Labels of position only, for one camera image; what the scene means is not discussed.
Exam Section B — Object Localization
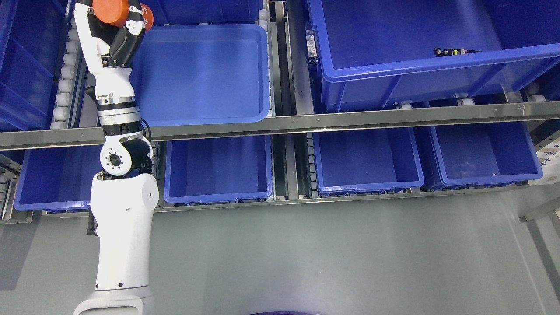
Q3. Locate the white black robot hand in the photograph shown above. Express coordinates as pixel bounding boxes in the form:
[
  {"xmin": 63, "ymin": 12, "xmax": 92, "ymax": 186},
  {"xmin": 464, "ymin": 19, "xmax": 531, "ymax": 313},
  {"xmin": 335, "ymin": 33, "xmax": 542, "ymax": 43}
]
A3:
[{"xmin": 73, "ymin": 0, "xmax": 146, "ymax": 105}]

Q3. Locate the orange cylindrical capacitor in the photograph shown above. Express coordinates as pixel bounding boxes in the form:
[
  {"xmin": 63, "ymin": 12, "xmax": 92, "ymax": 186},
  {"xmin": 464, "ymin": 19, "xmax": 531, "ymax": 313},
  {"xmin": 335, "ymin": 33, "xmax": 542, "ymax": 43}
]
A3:
[{"xmin": 92, "ymin": 0, "xmax": 154, "ymax": 31}]

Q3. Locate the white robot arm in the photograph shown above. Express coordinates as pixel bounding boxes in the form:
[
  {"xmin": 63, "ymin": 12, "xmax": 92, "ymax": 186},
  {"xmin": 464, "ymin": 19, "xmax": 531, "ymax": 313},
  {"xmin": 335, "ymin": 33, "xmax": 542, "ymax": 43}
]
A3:
[{"xmin": 74, "ymin": 92, "xmax": 159, "ymax": 315}]

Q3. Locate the white roller track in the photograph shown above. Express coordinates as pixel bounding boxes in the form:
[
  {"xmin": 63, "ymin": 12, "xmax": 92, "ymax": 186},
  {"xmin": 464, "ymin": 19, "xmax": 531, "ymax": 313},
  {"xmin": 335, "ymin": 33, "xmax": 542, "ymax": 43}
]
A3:
[{"xmin": 49, "ymin": 18, "xmax": 88, "ymax": 130}]

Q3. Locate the blue bin top centre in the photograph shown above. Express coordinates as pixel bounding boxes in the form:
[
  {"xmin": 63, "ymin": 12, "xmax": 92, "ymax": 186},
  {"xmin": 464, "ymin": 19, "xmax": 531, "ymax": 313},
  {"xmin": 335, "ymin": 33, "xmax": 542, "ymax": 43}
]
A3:
[{"xmin": 141, "ymin": 0, "xmax": 263, "ymax": 25}]

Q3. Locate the blue bin upper left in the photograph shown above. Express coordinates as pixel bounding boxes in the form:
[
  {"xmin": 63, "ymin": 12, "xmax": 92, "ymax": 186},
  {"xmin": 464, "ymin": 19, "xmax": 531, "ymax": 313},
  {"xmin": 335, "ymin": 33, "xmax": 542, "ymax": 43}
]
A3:
[{"xmin": 0, "ymin": 0, "xmax": 68, "ymax": 131}]

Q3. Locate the shallow blue tray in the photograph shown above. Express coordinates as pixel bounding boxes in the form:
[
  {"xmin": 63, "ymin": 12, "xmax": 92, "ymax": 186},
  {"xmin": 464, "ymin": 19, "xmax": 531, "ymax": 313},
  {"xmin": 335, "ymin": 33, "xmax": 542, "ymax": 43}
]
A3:
[{"xmin": 130, "ymin": 24, "xmax": 270, "ymax": 127}]

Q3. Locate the blue bin lower left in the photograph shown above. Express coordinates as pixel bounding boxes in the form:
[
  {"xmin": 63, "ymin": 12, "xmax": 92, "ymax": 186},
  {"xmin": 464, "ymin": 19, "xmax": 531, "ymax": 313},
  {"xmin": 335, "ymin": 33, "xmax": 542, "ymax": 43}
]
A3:
[{"xmin": 14, "ymin": 145, "xmax": 102, "ymax": 213}]

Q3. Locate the blue bin lower middle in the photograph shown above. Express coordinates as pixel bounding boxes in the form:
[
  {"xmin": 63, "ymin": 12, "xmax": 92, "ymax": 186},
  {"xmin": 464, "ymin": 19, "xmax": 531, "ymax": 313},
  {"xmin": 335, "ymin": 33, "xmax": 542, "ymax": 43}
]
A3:
[{"xmin": 164, "ymin": 136, "xmax": 273, "ymax": 205}]

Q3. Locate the large blue bin upper right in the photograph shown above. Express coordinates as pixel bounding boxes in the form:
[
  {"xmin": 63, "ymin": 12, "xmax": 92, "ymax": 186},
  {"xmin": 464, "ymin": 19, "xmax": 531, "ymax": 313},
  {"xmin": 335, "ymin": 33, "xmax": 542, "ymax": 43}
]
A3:
[{"xmin": 307, "ymin": 0, "xmax": 560, "ymax": 113}]

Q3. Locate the blue bin lower centre right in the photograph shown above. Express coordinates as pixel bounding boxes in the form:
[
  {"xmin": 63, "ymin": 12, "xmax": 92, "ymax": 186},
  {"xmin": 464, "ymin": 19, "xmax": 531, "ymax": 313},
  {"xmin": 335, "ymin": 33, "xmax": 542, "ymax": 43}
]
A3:
[{"xmin": 312, "ymin": 128, "xmax": 424, "ymax": 196}]

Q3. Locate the small black component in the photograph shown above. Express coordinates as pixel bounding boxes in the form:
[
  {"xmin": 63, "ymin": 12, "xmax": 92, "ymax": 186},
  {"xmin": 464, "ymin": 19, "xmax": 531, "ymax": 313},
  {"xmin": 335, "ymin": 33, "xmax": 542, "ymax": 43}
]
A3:
[{"xmin": 434, "ymin": 47, "xmax": 482, "ymax": 57}]

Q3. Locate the blue bin lower far right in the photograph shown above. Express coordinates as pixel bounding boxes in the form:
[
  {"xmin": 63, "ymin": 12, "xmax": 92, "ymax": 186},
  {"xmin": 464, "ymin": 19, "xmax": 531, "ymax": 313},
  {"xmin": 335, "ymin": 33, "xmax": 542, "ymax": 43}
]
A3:
[{"xmin": 415, "ymin": 122, "xmax": 543, "ymax": 191}]

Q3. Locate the steel shelf rail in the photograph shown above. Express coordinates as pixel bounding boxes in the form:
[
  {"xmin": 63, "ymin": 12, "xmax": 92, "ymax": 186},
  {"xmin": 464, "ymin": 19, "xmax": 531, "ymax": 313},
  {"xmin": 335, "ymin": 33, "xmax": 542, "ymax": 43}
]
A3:
[{"xmin": 0, "ymin": 101, "xmax": 560, "ymax": 151}]

